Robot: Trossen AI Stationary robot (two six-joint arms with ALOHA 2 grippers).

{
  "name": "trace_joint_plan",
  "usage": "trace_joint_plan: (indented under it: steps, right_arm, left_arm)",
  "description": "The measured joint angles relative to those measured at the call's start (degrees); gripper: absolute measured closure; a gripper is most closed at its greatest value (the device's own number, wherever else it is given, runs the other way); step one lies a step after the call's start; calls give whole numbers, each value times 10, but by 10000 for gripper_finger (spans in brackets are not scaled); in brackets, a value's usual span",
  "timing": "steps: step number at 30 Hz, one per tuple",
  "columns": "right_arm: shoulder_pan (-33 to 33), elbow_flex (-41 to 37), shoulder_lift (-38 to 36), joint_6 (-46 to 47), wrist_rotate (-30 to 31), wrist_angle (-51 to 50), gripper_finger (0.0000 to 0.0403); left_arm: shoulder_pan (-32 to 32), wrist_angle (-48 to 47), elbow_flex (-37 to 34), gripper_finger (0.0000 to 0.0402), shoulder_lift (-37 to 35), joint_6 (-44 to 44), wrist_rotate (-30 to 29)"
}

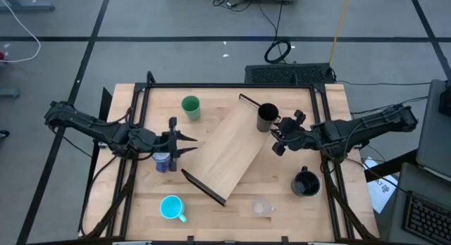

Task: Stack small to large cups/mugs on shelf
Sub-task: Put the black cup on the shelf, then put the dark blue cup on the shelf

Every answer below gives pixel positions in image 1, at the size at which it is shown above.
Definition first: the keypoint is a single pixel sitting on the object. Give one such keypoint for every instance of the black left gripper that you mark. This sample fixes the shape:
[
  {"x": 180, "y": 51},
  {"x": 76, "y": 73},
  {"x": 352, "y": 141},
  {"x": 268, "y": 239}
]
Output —
[{"x": 160, "y": 141}]

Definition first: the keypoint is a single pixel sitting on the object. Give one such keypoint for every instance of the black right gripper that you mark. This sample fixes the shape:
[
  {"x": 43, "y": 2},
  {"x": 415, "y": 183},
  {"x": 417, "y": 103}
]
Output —
[{"x": 296, "y": 137}]

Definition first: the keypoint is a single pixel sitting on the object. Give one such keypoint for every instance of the tall black tumbler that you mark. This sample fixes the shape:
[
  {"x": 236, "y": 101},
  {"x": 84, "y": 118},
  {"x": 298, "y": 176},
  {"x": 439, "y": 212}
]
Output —
[{"x": 266, "y": 120}]

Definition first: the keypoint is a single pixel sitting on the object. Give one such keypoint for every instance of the purple insulated mug with lid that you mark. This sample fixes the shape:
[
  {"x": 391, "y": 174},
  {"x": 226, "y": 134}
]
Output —
[{"x": 160, "y": 164}]

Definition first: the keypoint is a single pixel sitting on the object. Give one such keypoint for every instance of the green plastic cup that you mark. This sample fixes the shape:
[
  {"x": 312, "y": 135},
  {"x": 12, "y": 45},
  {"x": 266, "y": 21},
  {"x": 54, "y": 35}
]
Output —
[{"x": 191, "y": 106}]

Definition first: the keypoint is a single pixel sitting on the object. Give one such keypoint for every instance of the dark blue speckled enamel mug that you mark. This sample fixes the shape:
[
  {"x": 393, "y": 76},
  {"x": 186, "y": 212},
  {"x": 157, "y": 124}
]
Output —
[{"x": 306, "y": 185}]

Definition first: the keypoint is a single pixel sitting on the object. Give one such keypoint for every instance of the cyan plastic mug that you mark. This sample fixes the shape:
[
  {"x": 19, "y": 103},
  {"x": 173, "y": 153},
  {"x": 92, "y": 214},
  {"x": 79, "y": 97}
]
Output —
[{"x": 171, "y": 207}]

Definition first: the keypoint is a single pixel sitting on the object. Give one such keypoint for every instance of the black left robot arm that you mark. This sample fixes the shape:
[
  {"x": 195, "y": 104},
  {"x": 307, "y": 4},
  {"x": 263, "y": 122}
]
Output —
[{"x": 88, "y": 123}]

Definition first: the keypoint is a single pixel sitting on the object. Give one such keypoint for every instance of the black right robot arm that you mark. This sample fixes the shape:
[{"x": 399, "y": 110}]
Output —
[{"x": 370, "y": 127}]

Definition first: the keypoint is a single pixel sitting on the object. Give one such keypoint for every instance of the wooden shelf with black legs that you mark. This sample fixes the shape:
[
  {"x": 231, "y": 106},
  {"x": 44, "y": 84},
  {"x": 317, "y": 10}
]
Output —
[{"x": 225, "y": 153}]

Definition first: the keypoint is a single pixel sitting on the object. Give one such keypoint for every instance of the black computer case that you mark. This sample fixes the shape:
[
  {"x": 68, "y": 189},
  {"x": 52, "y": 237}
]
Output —
[{"x": 267, "y": 74}]

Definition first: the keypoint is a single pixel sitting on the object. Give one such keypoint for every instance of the white paper sheet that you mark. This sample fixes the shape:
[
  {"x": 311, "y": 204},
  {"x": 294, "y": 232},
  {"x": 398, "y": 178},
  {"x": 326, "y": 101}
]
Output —
[{"x": 382, "y": 192}]

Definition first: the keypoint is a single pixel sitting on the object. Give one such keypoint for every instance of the dark grey desk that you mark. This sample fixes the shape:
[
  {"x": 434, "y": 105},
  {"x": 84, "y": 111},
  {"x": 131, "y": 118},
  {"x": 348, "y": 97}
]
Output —
[{"x": 412, "y": 181}]

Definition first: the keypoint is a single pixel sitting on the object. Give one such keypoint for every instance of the light grey cabinet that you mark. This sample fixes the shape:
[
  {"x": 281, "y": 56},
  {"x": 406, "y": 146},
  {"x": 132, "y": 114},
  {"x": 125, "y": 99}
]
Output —
[{"x": 435, "y": 132}]

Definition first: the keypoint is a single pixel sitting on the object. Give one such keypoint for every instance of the black device on cabinet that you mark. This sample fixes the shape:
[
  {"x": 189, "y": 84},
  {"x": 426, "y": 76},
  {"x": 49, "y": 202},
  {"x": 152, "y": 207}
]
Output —
[{"x": 445, "y": 104}]

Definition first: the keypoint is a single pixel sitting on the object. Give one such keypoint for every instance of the black keyboard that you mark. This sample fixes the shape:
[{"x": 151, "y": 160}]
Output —
[{"x": 426, "y": 220}]

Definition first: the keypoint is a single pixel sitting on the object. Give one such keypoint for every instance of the small black floor object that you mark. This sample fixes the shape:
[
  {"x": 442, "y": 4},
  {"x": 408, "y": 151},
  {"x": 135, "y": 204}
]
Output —
[{"x": 3, "y": 133}]

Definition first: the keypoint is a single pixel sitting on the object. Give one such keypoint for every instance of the grey metal table foot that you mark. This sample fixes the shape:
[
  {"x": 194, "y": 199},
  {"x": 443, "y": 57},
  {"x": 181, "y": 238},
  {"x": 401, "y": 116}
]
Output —
[
  {"x": 8, "y": 93},
  {"x": 31, "y": 6}
]

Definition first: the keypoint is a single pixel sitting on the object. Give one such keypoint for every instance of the small red object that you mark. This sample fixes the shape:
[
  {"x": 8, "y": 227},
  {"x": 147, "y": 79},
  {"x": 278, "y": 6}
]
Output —
[{"x": 2, "y": 56}]

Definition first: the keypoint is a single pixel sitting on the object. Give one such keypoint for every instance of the black aluminium table frame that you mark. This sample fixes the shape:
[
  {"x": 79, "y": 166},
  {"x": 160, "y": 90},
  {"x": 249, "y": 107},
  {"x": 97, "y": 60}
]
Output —
[{"x": 211, "y": 85}]

